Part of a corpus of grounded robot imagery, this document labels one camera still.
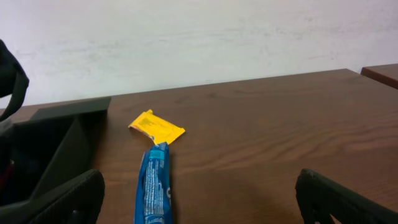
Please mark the blue Oreo cookie pack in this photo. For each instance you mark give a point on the blue Oreo cookie pack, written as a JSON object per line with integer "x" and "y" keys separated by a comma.
{"x": 153, "y": 194}

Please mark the yellow snack bar wrapper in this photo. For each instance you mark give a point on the yellow snack bar wrapper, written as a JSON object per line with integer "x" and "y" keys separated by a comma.
{"x": 156, "y": 128}

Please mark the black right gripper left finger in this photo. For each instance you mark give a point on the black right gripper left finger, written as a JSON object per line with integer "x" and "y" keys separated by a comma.
{"x": 78, "y": 200}

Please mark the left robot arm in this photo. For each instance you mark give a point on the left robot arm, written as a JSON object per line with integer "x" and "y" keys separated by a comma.
{"x": 14, "y": 82}

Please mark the black open gift box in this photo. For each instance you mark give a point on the black open gift box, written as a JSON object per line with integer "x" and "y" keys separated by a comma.
{"x": 54, "y": 146}

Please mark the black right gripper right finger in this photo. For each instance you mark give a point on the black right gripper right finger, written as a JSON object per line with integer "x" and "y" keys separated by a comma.
{"x": 322, "y": 200}

